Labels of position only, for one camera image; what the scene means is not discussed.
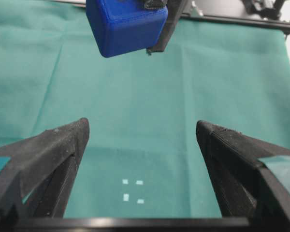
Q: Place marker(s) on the green table cloth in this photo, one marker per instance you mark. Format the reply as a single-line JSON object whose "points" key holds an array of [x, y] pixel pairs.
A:
{"points": [[142, 158]]}

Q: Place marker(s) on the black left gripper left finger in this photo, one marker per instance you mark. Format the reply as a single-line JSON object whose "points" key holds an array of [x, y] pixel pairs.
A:
{"points": [[39, 175]]}

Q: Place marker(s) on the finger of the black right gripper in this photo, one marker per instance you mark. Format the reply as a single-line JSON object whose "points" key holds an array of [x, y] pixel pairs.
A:
{"points": [[154, 4], [175, 9]]}

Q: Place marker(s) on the black camera stand clamp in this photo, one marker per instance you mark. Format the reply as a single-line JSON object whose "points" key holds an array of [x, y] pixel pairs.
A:
{"points": [[270, 9]]}

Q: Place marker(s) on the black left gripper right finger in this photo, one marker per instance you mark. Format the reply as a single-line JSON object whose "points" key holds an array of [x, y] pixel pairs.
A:
{"points": [[250, 178]]}

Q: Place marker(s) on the blue 3D-printed cube block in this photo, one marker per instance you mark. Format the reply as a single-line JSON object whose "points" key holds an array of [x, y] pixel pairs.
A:
{"points": [[123, 26]]}

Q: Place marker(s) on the black aluminium frame rail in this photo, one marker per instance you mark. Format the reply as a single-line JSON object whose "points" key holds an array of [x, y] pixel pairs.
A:
{"points": [[230, 12]]}

